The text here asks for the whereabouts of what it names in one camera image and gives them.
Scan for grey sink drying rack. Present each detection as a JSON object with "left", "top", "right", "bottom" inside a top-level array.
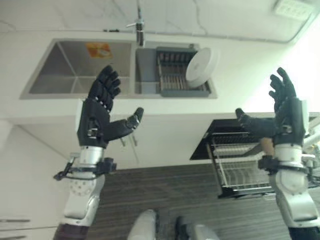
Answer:
[{"left": 155, "top": 46, "right": 210, "bottom": 98}]

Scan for silver robot leg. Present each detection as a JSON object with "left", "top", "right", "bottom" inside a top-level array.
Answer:
[
  {"left": 175, "top": 215, "right": 220, "bottom": 240},
  {"left": 127, "top": 208, "right": 161, "bottom": 240}
]

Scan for wire dishwasher rack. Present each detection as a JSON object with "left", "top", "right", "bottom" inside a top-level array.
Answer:
[{"left": 206, "top": 132, "right": 320, "bottom": 199}]

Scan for white round plate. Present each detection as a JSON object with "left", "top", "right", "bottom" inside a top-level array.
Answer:
[{"left": 185, "top": 47, "right": 221, "bottom": 89}]

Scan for orange sticker label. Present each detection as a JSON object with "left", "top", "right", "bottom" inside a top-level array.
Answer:
[{"left": 85, "top": 42, "right": 112, "bottom": 58}]

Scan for white wall socket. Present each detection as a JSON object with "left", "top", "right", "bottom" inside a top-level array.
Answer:
[{"left": 273, "top": 0, "right": 315, "bottom": 20}]

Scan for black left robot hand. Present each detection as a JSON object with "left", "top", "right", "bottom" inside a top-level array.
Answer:
[{"left": 75, "top": 65, "right": 145, "bottom": 148}]

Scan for chrome kitchen faucet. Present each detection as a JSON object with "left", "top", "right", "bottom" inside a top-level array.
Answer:
[{"left": 125, "top": 0, "right": 146, "bottom": 47}]

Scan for silver left robot leg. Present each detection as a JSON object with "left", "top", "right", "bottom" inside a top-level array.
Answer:
[{"left": 127, "top": 208, "right": 161, "bottom": 240}]

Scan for silver right robot leg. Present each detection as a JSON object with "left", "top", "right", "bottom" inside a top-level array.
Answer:
[{"left": 175, "top": 215, "right": 220, "bottom": 240}]

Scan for white drawer unit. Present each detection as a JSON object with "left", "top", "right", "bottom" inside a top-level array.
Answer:
[{"left": 0, "top": 214, "right": 61, "bottom": 240}]

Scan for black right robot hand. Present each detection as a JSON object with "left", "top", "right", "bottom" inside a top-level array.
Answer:
[{"left": 235, "top": 66, "right": 309, "bottom": 146}]

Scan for stainless steel double sink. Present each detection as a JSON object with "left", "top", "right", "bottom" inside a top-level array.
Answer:
[{"left": 19, "top": 38, "right": 218, "bottom": 100}]

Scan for white cabinet with handles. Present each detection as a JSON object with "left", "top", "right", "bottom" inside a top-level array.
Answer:
[{"left": 0, "top": 97, "right": 251, "bottom": 173}]

